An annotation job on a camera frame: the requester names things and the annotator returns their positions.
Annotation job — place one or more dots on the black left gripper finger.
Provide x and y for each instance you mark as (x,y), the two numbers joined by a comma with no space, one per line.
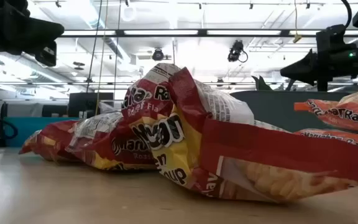
(43,31)
(49,54)

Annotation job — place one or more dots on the orange chicken ramen pack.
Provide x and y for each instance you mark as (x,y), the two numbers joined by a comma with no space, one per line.
(337,137)
(346,115)

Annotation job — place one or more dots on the red beef ramen pack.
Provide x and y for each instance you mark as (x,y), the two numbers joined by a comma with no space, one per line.
(145,96)
(89,146)
(259,149)

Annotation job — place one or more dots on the green potted plant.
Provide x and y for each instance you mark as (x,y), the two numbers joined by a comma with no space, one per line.
(261,84)

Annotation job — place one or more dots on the grey-green plastic bin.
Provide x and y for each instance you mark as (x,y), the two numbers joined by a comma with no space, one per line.
(275,109)

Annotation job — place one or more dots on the black monitor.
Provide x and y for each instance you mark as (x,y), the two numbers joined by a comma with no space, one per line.
(85,104)

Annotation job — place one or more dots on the blue plastic bin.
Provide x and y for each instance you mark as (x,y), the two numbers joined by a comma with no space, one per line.
(26,130)

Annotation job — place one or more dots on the round black ceiling lamp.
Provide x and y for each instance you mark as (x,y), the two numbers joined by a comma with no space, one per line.
(158,55)

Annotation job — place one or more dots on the black overhead crossbar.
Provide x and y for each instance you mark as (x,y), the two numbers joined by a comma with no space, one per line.
(202,32)

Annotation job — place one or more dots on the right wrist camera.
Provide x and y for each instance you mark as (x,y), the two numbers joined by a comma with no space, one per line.
(332,39)

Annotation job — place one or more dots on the black overhead camera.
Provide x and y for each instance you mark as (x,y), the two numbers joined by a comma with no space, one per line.
(235,51)

